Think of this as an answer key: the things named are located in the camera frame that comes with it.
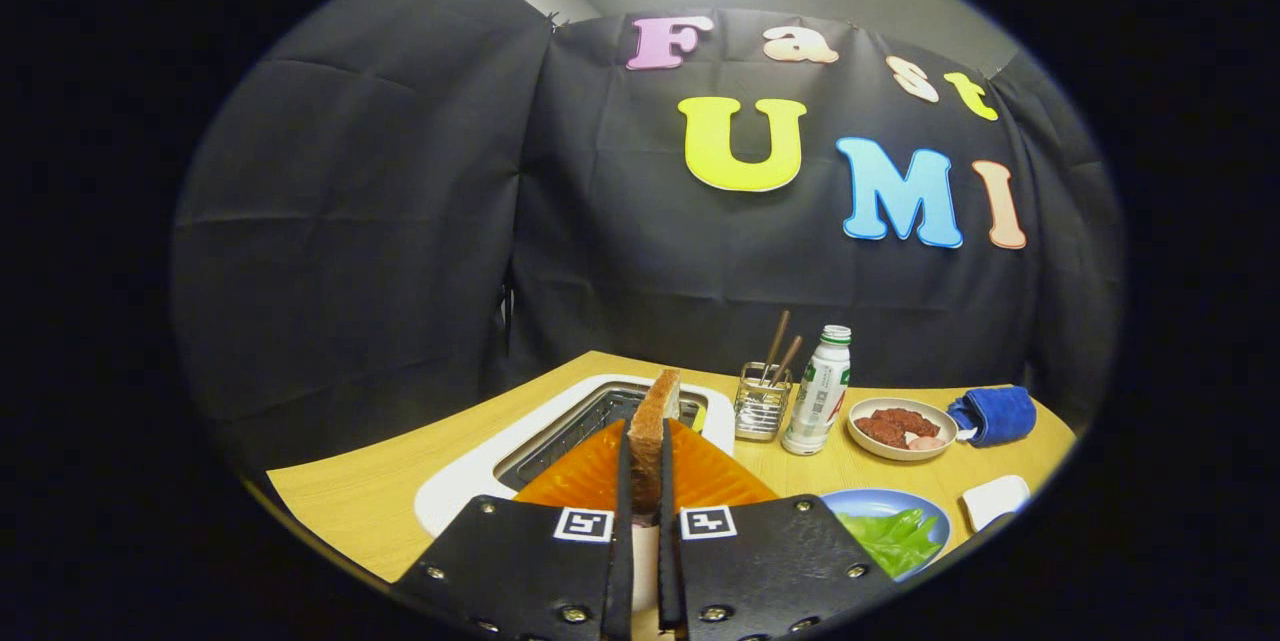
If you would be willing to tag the brown chopstick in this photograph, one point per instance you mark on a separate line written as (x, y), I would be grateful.
(788, 357)
(776, 341)

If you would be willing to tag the white square plate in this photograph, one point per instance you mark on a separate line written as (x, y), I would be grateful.
(995, 501)

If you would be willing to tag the white toaster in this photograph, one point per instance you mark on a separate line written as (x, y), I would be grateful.
(470, 481)

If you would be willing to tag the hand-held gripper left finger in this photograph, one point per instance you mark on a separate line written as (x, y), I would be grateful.
(520, 561)

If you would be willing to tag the blue folded towel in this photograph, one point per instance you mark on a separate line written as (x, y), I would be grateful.
(995, 416)

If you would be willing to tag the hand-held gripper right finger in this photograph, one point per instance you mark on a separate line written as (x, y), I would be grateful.
(770, 561)

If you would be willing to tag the bread slice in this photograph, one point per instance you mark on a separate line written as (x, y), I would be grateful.
(650, 451)

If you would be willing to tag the metal mesh utensil holder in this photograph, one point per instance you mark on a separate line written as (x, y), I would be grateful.
(760, 411)

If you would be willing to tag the beige oval plate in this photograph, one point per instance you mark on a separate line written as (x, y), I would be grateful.
(940, 418)

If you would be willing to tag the blue plate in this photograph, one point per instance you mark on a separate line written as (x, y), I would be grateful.
(880, 499)

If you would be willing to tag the pink ham slice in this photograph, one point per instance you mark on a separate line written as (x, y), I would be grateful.
(927, 443)

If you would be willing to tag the green lettuce leaf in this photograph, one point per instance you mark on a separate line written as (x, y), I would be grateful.
(890, 541)

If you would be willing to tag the brown meat piece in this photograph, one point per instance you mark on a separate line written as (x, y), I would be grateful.
(880, 433)
(912, 421)

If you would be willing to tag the white green drink bottle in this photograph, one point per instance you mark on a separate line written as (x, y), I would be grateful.
(815, 401)

